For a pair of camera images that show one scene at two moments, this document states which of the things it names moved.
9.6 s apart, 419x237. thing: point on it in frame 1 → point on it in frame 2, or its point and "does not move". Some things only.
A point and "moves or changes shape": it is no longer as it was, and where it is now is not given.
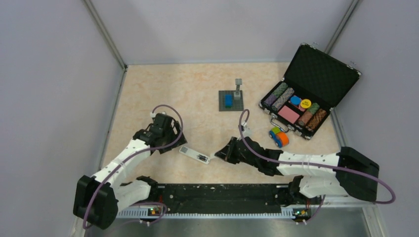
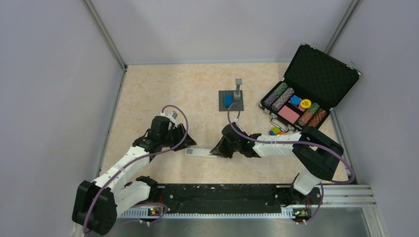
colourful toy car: (280, 137) does not move
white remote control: (194, 155) moves or changes shape
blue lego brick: (229, 100) does not move
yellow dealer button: (305, 103) does not move
